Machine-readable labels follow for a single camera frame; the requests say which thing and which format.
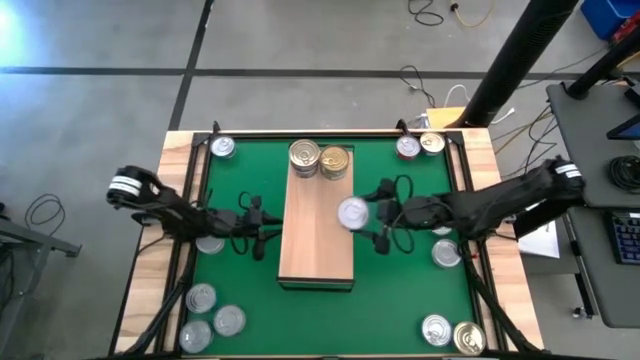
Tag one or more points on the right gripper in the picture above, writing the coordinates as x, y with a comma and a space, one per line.
415, 215

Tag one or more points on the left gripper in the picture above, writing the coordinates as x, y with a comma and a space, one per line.
240, 225

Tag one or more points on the red seafood can silver lid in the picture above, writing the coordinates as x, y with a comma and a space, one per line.
353, 212
407, 146

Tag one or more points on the wooden shelf black metal frame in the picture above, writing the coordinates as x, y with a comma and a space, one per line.
315, 240

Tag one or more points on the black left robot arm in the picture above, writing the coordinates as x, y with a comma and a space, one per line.
165, 210

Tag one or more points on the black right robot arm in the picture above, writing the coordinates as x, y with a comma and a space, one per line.
500, 200

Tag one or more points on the green seafood can silver lid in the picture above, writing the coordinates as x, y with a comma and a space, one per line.
210, 246

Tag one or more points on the teal seafood can silver lid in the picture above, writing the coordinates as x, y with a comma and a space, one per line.
223, 146

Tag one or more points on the green table mat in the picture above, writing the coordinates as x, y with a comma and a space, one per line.
400, 300

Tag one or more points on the black clamp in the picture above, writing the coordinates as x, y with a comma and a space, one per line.
402, 127
216, 129

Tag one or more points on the cardboard box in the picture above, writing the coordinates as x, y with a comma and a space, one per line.
442, 117

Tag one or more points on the black desk leg bar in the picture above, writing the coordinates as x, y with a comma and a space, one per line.
537, 222

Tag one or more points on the white paper sheet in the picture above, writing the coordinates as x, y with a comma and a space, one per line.
545, 242

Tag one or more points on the black corrugated column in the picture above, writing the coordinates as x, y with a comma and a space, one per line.
515, 55

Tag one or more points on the black caster wheel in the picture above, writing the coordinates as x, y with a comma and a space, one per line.
579, 312

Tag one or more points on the grey metal stand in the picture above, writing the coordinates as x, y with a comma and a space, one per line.
40, 239

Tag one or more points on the grey desk top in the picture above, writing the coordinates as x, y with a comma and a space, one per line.
600, 130
595, 280

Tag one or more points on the black keyboard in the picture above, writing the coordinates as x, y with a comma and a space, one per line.
627, 240

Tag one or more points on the tablet with blue screen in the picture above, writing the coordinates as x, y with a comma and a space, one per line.
627, 131

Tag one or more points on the black desk pole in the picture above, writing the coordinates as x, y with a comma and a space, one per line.
605, 65

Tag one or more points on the blue plastic bin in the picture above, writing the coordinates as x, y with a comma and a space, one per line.
607, 15

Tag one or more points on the red box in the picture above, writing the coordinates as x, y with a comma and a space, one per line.
627, 32

